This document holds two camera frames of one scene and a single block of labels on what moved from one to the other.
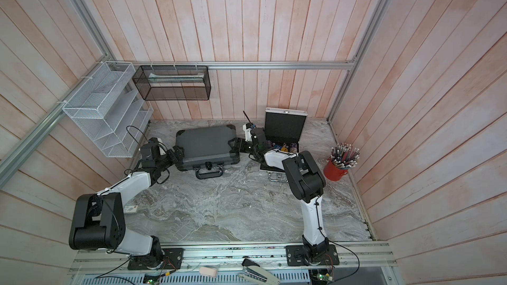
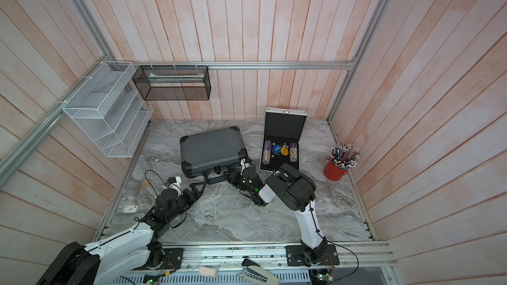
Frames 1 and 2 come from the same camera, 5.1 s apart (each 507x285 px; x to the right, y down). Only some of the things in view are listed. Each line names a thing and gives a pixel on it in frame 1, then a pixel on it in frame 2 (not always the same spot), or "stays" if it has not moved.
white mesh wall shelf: x=112 y=111 stays
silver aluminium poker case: x=283 y=130 stays
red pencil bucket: x=333 y=172 stays
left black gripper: x=173 y=158 → x=197 y=194
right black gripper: x=239 y=142 → x=235 y=177
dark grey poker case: x=206 y=150 stays
